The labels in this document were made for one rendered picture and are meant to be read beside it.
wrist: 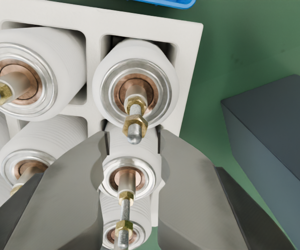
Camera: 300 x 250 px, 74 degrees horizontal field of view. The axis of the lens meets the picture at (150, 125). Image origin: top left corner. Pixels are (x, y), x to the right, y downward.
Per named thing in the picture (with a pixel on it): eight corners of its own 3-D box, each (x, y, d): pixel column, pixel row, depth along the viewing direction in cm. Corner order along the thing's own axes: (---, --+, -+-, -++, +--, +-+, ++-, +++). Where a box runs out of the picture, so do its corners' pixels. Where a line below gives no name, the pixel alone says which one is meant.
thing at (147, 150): (110, 95, 40) (91, 146, 24) (157, 100, 41) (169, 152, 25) (108, 136, 44) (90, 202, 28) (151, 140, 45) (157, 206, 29)
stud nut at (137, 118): (145, 111, 15) (145, 116, 14) (149, 131, 16) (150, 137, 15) (119, 117, 15) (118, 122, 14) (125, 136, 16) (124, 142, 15)
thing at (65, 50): (103, 35, 35) (73, 48, 19) (94, 87, 39) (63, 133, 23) (45, 17, 33) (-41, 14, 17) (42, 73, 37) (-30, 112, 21)
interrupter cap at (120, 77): (153, 43, 19) (154, 44, 19) (181, 109, 23) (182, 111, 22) (86, 77, 21) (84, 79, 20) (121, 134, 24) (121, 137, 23)
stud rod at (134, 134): (139, 93, 20) (140, 131, 13) (141, 103, 20) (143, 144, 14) (129, 95, 20) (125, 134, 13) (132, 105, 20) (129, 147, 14)
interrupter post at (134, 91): (141, 79, 21) (141, 89, 18) (151, 98, 22) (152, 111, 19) (120, 89, 21) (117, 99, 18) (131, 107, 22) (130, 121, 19)
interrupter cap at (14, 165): (-6, 175, 26) (-10, 179, 25) (19, 136, 23) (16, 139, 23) (48, 201, 28) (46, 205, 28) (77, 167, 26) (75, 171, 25)
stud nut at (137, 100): (144, 94, 18) (144, 97, 17) (148, 111, 19) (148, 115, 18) (122, 99, 18) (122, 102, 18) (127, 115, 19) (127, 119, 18)
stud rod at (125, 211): (123, 183, 25) (117, 242, 18) (131, 184, 25) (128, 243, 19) (122, 189, 26) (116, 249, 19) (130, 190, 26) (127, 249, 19)
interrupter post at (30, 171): (22, 172, 26) (7, 192, 23) (31, 161, 25) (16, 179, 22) (39, 181, 27) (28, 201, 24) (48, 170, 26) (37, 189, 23)
